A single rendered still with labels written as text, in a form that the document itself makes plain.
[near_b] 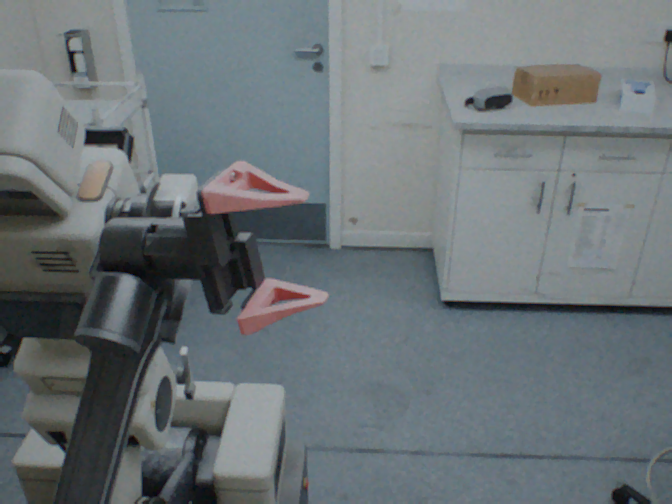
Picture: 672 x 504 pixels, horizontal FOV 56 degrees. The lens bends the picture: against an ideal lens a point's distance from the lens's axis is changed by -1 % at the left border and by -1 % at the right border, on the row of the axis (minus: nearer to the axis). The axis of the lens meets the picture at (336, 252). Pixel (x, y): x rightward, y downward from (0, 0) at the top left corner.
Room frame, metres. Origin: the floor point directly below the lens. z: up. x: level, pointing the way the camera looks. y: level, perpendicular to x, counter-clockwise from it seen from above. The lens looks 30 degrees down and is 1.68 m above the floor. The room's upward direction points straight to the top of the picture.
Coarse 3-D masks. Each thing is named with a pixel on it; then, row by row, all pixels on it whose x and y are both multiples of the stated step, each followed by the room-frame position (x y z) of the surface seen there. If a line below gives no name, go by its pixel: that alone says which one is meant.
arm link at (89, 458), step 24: (144, 336) 0.50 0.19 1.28; (96, 360) 0.49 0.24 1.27; (120, 360) 0.49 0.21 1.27; (96, 384) 0.47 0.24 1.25; (120, 384) 0.48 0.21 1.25; (96, 408) 0.46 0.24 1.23; (120, 408) 0.46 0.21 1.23; (72, 432) 0.45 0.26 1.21; (96, 432) 0.45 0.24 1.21; (120, 432) 0.46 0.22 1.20; (72, 456) 0.43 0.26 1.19; (96, 456) 0.43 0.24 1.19; (72, 480) 0.42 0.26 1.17; (96, 480) 0.42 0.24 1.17
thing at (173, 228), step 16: (192, 208) 0.47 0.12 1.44; (160, 224) 0.50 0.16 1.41; (176, 224) 0.50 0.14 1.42; (224, 224) 0.51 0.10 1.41; (160, 240) 0.49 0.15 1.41; (176, 240) 0.48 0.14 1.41; (192, 240) 0.46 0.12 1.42; (160, 256) 0.48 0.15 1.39; (176, 256) 0.47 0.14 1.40; (192, 256) 0.47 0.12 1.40; (160, 272) 0.48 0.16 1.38; (176, 272) 0.47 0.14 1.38; (192, 272) 0.47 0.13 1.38; (208, 272) 0.47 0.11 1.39; (224, 272) 0.49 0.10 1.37; (208, 288) 0.46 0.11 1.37; (224, 288) 0.47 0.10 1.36; (208, 304) 0.46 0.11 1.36; (224, 304) 0.46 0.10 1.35
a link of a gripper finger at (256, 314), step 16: (240, 240) 0.50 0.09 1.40; (240, 256) 0.50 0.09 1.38; (256, 256) 0.51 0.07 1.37; (240, 272) 0.50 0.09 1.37; (256, 272) 0.50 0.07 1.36; (240, 288) 0.50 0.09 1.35; (256, 288) 0.50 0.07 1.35; (272, 288) 0.49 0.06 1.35; (288, 288) 0.49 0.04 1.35; (304, 288) 0.48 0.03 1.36; (256, 304) 0.47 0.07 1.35; (288, 304) 0.46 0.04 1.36; (304, 304) 0.45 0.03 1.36; (320, 304) 0.45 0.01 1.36; (240, 320) 0.45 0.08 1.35; (256, 320) 0.45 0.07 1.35; (272, 320) 0.45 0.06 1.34
